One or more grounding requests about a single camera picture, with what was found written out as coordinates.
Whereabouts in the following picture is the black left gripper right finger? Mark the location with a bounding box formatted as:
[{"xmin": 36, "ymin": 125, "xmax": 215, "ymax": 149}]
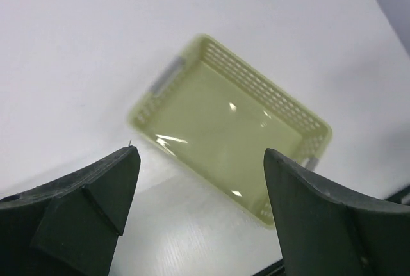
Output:
[{"xmin": 263, "ymin": 149, "xmax": 409, "ymax": 275}]

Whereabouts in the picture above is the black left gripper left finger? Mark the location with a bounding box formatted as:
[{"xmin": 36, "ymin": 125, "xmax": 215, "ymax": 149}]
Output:
[{"xmin": 1, "ymin": 145, "xmax": 140, "ymax": 275}]

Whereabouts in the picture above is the green perforated plastic basket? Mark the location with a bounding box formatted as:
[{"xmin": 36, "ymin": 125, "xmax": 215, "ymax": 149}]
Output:
[{"xmin": 129, "ymin": 34, "xmax": 332, "ymax": 229}]

